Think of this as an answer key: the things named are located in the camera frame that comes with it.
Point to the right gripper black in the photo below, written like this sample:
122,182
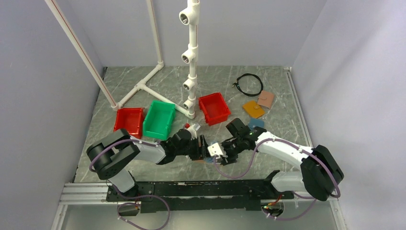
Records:
230,159

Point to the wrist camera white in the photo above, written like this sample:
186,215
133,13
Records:
193,129
217,151

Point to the blue card holder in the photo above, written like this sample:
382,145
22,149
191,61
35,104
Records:
256,123

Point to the pink card holder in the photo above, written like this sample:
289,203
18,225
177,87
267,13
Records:
265,99

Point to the white pvc pipe frame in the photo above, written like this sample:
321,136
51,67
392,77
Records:
141,85

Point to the red bin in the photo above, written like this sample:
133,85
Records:
214,108
130,119

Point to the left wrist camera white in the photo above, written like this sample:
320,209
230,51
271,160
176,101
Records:
193,129

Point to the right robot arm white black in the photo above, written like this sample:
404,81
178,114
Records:
318,174

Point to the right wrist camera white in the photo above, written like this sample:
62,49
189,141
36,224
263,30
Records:
217,151

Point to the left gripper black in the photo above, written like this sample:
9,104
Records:
202,152

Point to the red bin right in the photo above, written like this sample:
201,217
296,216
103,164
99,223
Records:
214,108

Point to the red bin left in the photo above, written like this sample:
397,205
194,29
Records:
130,119

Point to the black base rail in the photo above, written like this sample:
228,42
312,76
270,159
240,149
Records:
249,195

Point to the aluminium frame rail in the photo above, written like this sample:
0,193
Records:
96,193

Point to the white pvc fitting post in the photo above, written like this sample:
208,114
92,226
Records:
190,16

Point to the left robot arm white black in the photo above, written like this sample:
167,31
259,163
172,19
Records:
110,155

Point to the green bin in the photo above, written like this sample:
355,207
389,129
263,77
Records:
158,121

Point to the orange card holder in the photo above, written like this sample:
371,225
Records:
253,109

